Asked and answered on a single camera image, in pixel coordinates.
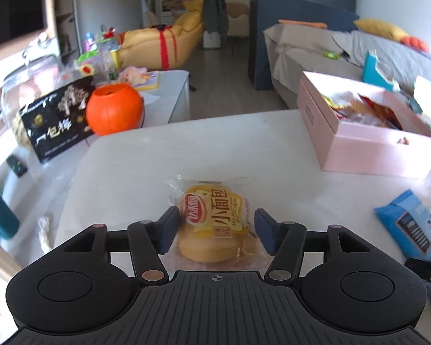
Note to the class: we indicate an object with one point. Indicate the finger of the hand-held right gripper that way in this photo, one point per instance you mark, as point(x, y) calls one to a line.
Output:
point(429, 269)

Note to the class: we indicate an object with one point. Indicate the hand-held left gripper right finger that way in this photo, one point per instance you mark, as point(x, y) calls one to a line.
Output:
point(265, 231)

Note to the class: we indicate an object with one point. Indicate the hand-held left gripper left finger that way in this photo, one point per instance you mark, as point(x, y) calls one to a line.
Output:
point(171, 226)

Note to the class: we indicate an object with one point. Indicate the yellow bread packet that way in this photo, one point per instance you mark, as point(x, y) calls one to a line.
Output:
point(212, 222)

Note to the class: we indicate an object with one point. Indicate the blue snack packet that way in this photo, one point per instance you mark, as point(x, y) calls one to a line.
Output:
point(398, 219)

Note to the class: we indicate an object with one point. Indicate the pink cardboard box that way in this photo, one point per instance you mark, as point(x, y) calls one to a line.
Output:
point(362, 154)

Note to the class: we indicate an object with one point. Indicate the orange pumpkin bucket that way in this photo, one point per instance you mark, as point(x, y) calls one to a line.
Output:
point(113, 113)

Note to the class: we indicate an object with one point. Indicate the white low table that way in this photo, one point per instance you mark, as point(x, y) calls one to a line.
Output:
point(172, 90)

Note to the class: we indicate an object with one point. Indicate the yellow book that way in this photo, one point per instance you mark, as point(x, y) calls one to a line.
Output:
point(148, 82)

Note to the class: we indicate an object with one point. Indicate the black printed box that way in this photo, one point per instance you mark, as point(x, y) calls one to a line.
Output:
point(54, 133)

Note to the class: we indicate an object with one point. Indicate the pink plush toy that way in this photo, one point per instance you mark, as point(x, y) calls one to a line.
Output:
point(131, 74)

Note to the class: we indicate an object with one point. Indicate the black remote control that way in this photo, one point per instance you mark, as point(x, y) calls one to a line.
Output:
point(17, 165)

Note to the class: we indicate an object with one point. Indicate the grey sofa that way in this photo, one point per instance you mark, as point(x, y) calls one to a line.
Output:
point(298, 64)

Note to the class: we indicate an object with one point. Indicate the yellow beanbag sofa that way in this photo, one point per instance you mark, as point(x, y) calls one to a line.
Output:
point(147, 48)

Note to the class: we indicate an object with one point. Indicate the dark blue cabinet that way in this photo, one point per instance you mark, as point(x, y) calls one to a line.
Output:
point(260, 50)

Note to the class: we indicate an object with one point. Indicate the green toy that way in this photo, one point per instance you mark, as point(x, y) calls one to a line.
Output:
point(331, 55)

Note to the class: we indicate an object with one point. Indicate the pile of colourful toys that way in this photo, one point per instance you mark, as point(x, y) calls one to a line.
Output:
point(100, 50)

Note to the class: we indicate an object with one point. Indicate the teal box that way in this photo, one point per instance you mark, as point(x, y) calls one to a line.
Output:
point(371, 73)

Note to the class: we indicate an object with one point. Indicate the white floor appliance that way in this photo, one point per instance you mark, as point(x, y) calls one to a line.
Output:
point(212, 40)

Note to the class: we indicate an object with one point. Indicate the glass jar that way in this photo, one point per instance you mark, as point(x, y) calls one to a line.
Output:
point(32, 79)

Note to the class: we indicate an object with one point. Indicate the orange flat cushion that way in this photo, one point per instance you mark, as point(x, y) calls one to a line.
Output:
point(301, 23)

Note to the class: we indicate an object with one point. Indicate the beige chair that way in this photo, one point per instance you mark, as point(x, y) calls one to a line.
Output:
point(239, 16)

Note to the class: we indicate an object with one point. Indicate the coat rack with grey clothes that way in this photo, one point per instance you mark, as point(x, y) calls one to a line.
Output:
point(213, 7)

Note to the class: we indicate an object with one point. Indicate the orange pillow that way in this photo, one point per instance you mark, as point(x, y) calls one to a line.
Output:
point(416, 43)

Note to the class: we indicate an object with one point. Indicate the yellow pillow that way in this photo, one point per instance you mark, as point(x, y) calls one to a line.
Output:
point(380, 28)

